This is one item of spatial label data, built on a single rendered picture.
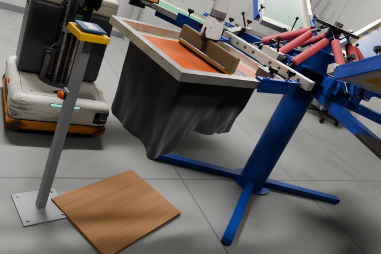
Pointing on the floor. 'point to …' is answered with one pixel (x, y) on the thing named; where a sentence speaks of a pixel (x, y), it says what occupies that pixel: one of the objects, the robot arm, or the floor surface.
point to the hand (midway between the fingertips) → (206, 48)
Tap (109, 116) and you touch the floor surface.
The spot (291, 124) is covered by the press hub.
